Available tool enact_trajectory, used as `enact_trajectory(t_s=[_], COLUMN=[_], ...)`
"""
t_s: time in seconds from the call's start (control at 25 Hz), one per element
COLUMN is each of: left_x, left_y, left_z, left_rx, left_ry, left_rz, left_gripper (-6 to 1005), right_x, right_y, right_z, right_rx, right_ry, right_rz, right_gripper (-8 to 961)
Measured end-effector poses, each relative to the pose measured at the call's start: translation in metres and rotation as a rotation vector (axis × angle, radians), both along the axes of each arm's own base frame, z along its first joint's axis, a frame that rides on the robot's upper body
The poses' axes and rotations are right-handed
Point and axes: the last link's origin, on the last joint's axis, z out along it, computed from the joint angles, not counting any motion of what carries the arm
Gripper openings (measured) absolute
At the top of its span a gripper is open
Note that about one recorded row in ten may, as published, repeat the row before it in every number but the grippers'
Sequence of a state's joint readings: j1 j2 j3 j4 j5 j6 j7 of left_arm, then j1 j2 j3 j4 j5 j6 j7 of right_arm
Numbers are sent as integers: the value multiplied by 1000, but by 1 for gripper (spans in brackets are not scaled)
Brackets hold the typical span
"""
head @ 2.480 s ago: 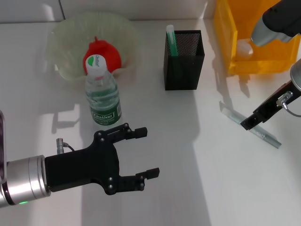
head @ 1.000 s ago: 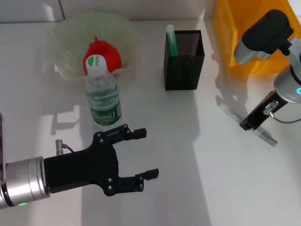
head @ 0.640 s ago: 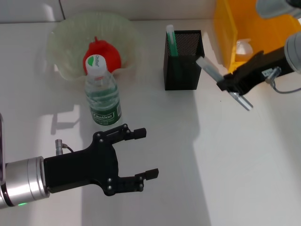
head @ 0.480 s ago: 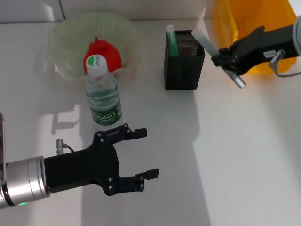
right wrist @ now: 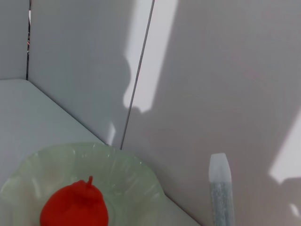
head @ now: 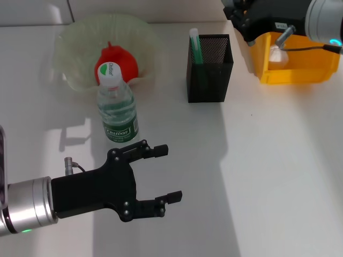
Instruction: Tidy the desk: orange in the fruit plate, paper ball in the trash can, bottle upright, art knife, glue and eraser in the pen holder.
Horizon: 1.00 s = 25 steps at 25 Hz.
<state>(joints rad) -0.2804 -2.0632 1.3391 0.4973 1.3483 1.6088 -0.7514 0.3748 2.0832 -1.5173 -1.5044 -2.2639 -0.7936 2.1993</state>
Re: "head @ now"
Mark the white paper ball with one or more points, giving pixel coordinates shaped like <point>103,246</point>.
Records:
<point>277,56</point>

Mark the pale green wavy fruit plate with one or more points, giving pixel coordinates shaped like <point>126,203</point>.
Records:
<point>80,40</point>

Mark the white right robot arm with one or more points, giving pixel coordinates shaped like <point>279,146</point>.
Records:
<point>324,18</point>

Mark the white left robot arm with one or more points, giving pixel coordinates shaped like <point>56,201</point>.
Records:
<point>26,203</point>

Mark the green utility knife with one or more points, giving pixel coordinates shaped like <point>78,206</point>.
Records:
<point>195,48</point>

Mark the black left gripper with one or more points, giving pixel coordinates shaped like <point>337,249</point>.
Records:
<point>93,190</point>

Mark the black mesh pen holder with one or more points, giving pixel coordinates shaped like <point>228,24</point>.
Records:
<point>214,77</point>

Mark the red-orange round fruit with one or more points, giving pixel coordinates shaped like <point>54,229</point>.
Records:
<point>126,59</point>

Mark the clear water bottle green label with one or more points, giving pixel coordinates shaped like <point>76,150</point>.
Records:
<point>118,115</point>

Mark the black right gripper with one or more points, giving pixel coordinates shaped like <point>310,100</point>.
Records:
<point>273,13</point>

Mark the yellow plastic bin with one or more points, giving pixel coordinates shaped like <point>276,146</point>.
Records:
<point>300,72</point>

